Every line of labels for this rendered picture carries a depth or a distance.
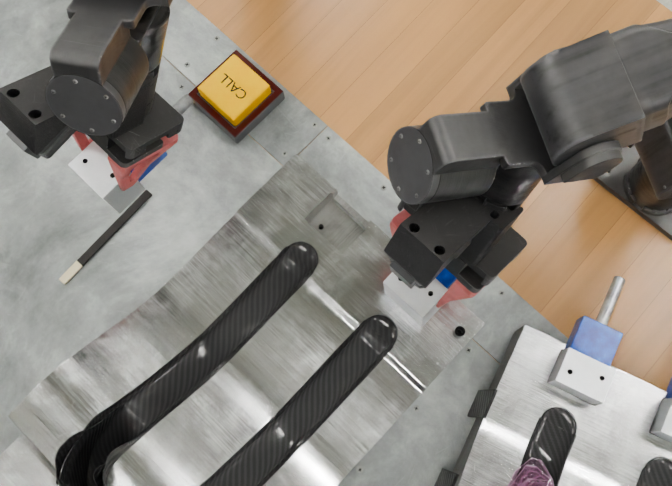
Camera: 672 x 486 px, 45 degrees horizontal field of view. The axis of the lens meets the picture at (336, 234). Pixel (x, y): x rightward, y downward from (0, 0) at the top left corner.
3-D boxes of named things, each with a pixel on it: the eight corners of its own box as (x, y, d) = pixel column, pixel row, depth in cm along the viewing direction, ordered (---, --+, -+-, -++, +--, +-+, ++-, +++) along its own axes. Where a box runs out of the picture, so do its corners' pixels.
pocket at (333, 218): (336, 198, 86) (335, 187, 82) (372, 231, 85) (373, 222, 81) (306, 228, 85) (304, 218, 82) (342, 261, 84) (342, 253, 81)
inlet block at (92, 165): (179, 93, 83) (166, 70, 78) (212, 124, 82) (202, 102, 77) (86, 182, 81) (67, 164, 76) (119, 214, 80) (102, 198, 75)
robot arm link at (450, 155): (409, 240, 59) (506, 171, 49) (375, 135, 61) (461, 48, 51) (527, 220, 64) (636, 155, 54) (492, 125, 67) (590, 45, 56)
